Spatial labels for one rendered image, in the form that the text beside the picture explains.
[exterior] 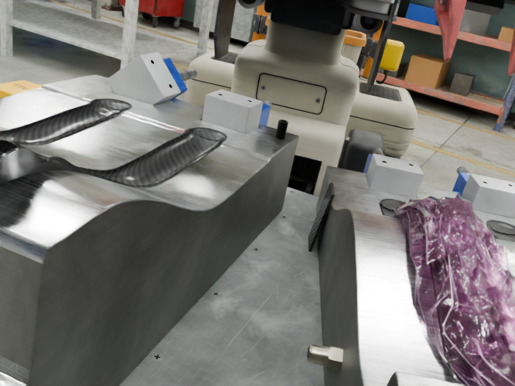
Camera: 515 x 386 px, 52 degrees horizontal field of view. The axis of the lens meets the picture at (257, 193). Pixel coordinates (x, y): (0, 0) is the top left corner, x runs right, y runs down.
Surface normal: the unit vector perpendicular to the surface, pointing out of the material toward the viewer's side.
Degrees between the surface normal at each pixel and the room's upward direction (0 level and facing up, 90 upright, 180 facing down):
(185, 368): 0
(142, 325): 90
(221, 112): 90
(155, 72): 47
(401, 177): 90
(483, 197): 90
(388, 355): 7
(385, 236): 7
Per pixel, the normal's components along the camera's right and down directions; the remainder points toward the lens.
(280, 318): 0.18, -0.89
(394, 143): -0.18, 0.38
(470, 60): -0.49, 0.28
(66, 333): 0.91, 0.31
